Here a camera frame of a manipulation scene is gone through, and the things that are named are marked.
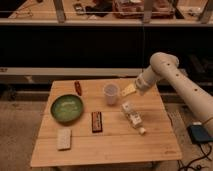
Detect clear plastic cup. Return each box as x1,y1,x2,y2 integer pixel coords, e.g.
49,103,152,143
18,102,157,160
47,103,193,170
103,83,120,105

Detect white sponge block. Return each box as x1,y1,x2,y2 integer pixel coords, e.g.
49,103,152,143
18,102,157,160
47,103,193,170
57,128,71,150

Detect green ceramic bowl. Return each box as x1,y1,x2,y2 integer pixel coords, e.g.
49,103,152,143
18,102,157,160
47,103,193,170
50,94,84,123

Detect black cable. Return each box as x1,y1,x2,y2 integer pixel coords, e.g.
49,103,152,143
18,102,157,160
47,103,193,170
177,142,213,171

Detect small red snack packet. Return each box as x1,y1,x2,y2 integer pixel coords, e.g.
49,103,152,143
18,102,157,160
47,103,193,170
74,81,82,96

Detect wooden table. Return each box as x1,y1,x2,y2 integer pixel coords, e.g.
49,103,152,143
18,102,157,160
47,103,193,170
31,79,182,167

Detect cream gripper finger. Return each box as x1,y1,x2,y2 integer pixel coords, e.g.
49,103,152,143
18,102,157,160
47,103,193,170
121,83,136,97

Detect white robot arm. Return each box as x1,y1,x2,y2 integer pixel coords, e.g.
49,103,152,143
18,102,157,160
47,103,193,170
121,52,213,137

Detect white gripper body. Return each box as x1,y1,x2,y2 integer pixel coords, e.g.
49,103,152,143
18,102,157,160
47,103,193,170
135,74,150,95

